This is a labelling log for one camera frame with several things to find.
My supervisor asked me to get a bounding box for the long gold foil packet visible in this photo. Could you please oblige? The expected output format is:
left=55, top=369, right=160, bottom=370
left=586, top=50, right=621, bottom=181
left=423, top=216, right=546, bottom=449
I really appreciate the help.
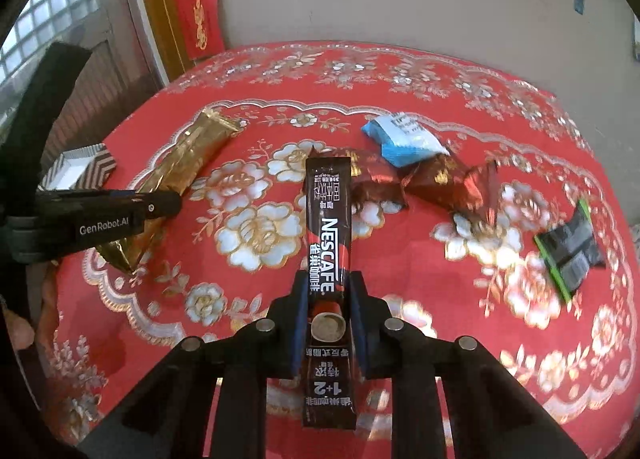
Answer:
left=95, top=108, right=246, bottom=274

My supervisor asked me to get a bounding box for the red floral tablecloth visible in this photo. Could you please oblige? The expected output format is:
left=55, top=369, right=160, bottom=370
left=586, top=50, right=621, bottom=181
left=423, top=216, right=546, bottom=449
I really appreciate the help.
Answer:
left=37, top=43, right=640, bottom=459

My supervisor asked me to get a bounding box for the red poster with gold character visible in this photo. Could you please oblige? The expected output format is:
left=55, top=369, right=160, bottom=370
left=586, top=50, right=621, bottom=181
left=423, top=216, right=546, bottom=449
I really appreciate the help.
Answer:
left=172, top=0, right=226, bottom=61

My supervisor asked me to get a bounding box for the dark brown coffee stick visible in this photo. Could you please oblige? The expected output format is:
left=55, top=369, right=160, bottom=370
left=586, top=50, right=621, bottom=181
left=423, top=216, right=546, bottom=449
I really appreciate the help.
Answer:
left=301, top=156, right=357, bottom=430

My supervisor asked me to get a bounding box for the black packet with green edge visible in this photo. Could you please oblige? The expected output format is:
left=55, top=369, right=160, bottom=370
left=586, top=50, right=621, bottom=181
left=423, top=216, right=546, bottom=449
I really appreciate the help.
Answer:
left=532, top=199, right=606, bottom=304

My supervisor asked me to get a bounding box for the blue and white packet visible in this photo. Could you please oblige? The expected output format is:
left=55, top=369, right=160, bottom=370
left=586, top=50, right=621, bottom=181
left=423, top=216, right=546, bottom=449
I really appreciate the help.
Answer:
left=361, top=113, right=451, bottom=168

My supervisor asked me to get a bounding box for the red foil candy wrapper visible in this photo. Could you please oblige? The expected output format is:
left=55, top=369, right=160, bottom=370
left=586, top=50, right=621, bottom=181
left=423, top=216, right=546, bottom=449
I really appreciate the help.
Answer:
left=336, top=148, right=408, bottom=207
left=402, top=154, right=501, bottom=224

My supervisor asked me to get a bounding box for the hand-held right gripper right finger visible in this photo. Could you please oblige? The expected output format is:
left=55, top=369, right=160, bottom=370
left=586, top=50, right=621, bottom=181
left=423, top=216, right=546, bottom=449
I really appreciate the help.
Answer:
left=349, top=270, right=588, bottom=459

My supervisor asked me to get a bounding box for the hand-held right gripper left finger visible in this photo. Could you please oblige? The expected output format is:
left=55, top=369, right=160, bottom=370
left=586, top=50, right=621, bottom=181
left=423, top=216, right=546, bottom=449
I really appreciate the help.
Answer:
left=75, top=270, right=308, bottom=459

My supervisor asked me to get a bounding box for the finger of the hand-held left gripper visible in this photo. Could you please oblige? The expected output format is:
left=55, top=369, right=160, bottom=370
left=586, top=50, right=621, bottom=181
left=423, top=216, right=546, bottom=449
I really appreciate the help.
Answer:
left=145, top=190, right=183, bottom=220

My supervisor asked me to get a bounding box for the wooden door frame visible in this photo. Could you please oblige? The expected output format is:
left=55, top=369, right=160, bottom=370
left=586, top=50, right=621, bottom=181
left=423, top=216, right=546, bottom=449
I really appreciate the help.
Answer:
left=135, top=0, right=193, bottom=84

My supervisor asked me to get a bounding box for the metal ribbed door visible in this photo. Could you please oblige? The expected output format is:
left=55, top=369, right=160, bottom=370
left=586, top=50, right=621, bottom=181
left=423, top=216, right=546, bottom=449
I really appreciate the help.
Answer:
left=40, top=24, right=166, bottom=164

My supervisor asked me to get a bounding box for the striped cardboard box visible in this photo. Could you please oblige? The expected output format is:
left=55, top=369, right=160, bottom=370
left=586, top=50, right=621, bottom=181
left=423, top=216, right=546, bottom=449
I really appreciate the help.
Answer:
left=39, top=143, right=118, bottom=192

